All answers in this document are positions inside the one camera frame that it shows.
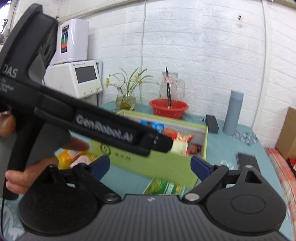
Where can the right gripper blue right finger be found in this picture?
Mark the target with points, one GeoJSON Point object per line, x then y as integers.
{"type": "Point", "coordinates": [201, 168]}

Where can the red snack packet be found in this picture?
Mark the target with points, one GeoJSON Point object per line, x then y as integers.
{"type": "Point", "coordinates": [180, 141]}

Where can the teal patterned tablecloth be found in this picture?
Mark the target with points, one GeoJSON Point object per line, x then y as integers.
{"type": "Point", "coordinates": [220, 148]}

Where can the brown cardboard box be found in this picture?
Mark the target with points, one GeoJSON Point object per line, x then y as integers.
{"type": "Point", "coordinates": [286, 143]}

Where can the green snack packet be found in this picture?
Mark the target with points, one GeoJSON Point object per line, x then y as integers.
{"type": "Point", "coordinates": [159, 186]}

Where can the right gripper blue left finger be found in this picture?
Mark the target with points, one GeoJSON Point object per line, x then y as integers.
{"type": "Point", "coordinates": [100, 167]}

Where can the white water purifier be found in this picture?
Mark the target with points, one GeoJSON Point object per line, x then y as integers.
{"type": "Point", "coordinates": [72, 42]}

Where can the red plastic basket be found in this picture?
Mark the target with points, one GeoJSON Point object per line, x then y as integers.
{"type": "Point", "coordinates": [176, 111]}

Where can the grey cylindrical bottle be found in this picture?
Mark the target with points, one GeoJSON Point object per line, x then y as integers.
{"type": "Point", "coordinates": [233, 112]}

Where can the small black box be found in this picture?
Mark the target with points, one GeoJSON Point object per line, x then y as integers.
{"type": "Point", "coordinates": [212, 124]}

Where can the blue snack packet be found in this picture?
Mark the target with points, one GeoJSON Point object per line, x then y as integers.
{"type": "Point", "coordinates": [156, 126]}

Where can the plaid tablecloth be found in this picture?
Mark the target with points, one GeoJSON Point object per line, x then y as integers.
{"type": "Point", "coordinates": [286, 177]}

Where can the glass vase with yellow flowers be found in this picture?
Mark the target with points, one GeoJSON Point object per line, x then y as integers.
{"type": "Point", "coordinates": [126, 85]}

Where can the glass pitcher with straw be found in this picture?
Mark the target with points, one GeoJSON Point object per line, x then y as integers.
{"type": "Point", "coordinates": [172, 88]}

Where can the green cardboard box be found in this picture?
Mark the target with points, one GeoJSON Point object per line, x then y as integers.
{"type": "Point", "coordinates": [169, 166]}

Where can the smartphone with pink case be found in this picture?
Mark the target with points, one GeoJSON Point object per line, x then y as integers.
{"type": "Point", "coordinates": [247, 160]}

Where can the person's left hand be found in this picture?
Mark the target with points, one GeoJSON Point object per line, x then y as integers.
{"type": "Point", "coordinates": [50, 139]}

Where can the yellow snack packet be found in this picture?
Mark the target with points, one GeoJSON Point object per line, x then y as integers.
{"type": "Point", "coordinates": [67, 159]}

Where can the white appliance with screen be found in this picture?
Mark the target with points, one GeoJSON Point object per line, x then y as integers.
{"type": "Point", "coordinates": [81, 80]}

